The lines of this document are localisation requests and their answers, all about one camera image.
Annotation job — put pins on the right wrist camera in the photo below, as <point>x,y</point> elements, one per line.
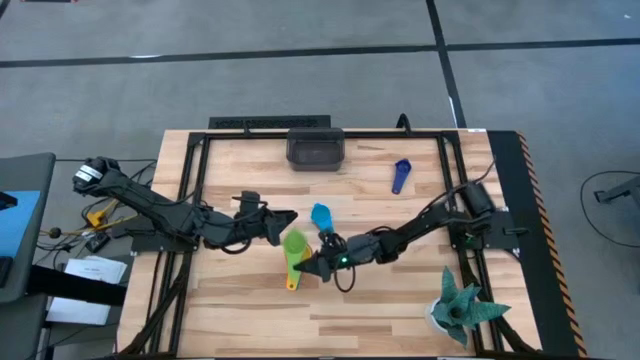
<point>334,241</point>

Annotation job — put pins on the grey plastic basket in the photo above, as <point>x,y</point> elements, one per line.
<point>315,150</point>

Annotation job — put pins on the black power adapter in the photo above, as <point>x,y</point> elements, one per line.
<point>97,242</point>

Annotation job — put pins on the black perforated panel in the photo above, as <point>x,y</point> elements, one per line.
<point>270,122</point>

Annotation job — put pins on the green measuring cup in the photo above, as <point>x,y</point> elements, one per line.
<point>295,242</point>

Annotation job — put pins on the grey desk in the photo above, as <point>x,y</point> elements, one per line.
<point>30,172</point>

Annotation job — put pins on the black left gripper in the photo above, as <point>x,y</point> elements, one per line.
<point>252,227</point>

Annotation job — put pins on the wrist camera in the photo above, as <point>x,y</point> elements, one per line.
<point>248,202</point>
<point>334,241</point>

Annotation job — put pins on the white paper sheet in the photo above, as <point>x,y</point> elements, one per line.
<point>100,270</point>
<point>75,312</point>

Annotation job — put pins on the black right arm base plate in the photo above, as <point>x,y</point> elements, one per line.
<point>500,235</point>

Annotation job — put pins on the dark blue measuring cup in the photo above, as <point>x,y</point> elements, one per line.
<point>402,167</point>

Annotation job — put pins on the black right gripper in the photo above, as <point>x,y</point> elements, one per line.
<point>357,250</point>

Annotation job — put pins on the orange measuring cup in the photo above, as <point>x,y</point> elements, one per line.
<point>293,286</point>

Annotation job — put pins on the black beam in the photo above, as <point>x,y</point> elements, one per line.
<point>75,286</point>

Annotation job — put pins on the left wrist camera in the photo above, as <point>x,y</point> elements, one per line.
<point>248,202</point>

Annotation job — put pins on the black hazard-striped mat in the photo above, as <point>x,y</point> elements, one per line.
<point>515,200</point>

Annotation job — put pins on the grey stand leg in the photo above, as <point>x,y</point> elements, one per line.
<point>620,190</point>

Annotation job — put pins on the green artificial potted plant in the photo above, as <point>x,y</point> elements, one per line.
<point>457,312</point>

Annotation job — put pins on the blue pad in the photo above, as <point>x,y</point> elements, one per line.
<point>17,225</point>

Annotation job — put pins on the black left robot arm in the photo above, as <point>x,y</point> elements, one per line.
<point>150,205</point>

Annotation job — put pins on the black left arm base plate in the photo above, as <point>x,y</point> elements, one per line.
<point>150,244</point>

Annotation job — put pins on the light blue measuring cup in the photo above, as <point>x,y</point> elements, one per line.
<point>321,215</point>

